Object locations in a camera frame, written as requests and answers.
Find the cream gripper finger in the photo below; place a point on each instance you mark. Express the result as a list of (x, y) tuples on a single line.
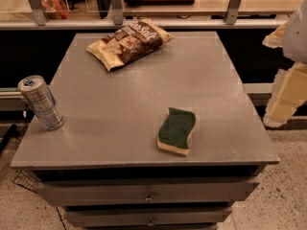
[(289, 92), (275, 39)]

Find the green yellow sponge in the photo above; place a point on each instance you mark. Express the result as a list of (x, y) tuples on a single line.
[(176, 130)]

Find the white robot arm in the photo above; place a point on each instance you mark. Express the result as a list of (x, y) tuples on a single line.
[(295, 37)]

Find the brown chip bag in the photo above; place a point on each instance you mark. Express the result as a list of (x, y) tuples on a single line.
[(129, 43)]

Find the orange snack bag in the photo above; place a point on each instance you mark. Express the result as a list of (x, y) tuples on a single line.
[(58, 6)]

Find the grey drawer cabinet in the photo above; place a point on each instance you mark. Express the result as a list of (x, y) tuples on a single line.
[(111, 122)]

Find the grey drawer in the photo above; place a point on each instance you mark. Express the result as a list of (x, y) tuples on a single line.
[(148, 217), (146, 191)]

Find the silver blue drink can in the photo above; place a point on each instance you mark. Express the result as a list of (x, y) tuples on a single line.
[(41, 101)]

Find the top grey drawer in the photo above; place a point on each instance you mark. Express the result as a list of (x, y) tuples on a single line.
[(146, 191)]

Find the black wire rack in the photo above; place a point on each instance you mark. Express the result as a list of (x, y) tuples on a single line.
[(24, 181)]

